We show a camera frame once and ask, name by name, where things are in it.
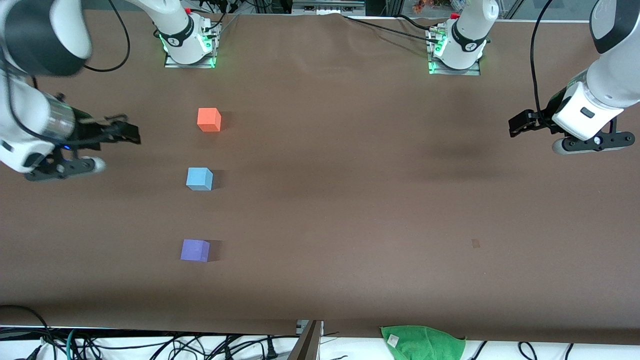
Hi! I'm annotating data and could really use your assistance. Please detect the light blue block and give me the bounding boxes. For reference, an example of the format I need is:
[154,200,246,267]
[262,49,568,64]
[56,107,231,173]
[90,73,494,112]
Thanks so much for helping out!
[186,167,214,192]

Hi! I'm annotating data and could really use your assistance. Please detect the orange block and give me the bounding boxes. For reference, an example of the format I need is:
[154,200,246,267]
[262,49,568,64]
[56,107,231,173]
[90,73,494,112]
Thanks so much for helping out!
[197,107,222,133]

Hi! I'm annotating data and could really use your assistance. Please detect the purple block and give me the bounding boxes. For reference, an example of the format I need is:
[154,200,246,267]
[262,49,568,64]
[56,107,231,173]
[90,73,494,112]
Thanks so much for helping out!
[180,239,211,263]

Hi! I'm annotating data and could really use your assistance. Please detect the green cloth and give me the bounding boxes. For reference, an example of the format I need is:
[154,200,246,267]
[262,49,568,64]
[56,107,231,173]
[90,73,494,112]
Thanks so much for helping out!
[380,325,467,360]

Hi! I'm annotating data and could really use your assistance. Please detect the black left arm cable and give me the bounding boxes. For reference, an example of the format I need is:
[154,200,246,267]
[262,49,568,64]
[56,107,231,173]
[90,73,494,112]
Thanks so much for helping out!
[530,0,556,118]

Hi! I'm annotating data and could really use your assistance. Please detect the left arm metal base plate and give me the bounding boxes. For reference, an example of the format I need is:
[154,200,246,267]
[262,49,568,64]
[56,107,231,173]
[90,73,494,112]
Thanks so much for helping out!
[428,62,482,77]

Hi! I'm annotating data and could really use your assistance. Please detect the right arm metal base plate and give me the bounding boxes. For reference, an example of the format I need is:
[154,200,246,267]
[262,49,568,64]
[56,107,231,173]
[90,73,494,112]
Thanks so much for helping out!
[164,54,217,69]

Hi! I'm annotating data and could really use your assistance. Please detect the short black table cable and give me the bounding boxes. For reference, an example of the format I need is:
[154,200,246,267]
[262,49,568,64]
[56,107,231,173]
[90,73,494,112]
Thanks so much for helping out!
[395,14,437,31]

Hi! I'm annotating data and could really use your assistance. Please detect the long black table cable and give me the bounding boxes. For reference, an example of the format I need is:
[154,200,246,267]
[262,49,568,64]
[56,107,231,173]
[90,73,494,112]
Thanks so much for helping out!
[341,15,443,45]

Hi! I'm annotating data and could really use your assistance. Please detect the black looped floor cable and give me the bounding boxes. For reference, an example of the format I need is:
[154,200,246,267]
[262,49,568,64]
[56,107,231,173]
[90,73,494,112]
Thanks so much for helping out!
[0,305,53,360]

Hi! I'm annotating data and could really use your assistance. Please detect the tangled black cables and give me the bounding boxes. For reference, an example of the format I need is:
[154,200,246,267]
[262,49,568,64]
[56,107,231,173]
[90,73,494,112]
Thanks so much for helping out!
[75,332,281,360]

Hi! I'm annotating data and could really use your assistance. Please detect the aluminium frame rail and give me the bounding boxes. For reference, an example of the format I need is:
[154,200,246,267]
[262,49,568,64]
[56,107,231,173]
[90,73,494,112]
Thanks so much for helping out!
[292,0,366,16]

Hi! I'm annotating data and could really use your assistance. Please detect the grey metal post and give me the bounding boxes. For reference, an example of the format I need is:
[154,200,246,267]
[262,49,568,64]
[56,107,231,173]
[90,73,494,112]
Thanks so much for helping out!
[287,320,324,360]

